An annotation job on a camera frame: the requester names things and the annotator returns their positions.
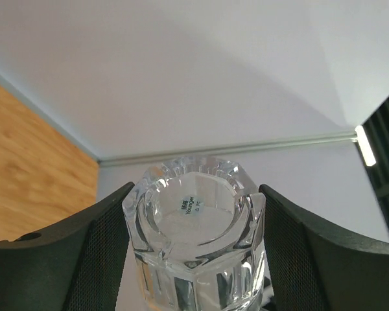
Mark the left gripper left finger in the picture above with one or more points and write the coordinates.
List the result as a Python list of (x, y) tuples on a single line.
[(74, 264)]

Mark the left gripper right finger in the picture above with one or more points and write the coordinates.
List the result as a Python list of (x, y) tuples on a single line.
[(315, 264)]

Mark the clear glass tumbler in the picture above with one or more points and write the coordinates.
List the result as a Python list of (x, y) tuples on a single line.
[(196, 226)]

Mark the ceiling light strip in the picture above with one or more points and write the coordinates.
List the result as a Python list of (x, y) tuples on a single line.
[(365, 148)]

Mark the right aluminium corner post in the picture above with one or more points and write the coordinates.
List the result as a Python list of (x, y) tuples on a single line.
[(255, 146)]

